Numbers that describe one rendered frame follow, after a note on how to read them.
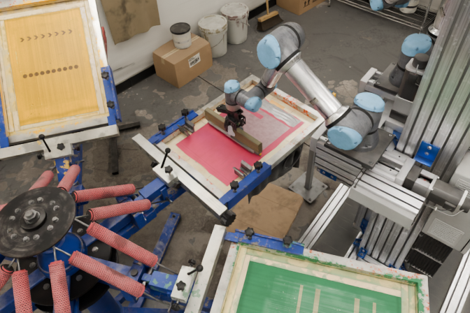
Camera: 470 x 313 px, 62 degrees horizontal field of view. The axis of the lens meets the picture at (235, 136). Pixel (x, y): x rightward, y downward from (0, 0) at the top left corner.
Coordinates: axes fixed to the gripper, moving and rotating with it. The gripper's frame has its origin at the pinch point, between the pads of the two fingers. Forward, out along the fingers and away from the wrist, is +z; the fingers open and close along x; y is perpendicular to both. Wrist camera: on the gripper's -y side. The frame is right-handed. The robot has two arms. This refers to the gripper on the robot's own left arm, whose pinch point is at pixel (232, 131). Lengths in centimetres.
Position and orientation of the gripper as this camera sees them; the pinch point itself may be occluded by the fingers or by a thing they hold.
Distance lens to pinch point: 210.3
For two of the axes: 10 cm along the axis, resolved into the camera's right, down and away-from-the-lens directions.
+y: 7.0, 5.1, -5.0
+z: 0.4, 6.6, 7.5
